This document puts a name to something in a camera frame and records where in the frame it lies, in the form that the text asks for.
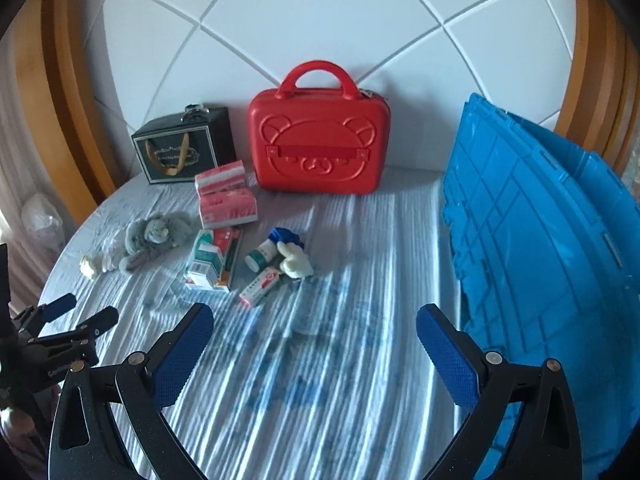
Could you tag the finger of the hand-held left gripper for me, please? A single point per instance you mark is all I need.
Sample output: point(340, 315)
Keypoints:
point(90, 324)
point(57, 306)

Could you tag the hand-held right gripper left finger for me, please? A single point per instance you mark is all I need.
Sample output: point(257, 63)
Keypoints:
point(182, 355)

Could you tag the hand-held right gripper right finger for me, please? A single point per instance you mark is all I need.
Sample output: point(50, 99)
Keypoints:
point(447, 355)

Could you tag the pink tissue pack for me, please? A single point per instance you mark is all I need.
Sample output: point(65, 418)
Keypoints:
point(227, 209)
point(220, 177)

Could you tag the blue plastic crate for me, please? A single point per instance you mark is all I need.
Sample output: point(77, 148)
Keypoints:
point(525, 210)

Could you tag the cloth-covered round desktop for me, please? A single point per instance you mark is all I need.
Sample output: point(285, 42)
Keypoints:
point(325, 360)

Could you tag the small pale yellow toy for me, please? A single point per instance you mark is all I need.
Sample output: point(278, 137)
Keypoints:
point(90, 267)

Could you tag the white plastic bag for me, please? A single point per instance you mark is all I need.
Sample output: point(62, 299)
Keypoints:
point(42, 222)

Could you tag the green white medicine box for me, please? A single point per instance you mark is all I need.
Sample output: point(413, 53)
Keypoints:
point(205, 262)

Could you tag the red white medicine box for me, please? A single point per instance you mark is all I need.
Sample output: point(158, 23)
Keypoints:
point(260, 286)

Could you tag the grey plush toy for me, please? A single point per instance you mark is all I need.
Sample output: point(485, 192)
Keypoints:
point(150, 235)

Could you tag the red flat box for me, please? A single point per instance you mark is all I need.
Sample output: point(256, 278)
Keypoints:
point(229, 255)

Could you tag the small green-capped bottle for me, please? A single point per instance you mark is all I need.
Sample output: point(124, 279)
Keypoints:
point(260, 256)

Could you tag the white glove plush blue cuff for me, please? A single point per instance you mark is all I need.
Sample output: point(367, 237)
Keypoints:
point(295, 260)

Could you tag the black gift box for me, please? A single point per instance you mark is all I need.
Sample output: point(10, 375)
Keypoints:
point(170, 155)

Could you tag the red bear suitcase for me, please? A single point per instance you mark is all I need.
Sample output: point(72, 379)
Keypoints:
point(320, 160)

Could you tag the wooden wall frame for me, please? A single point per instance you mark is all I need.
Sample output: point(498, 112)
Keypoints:
point(65, 110)
point(600, 85)

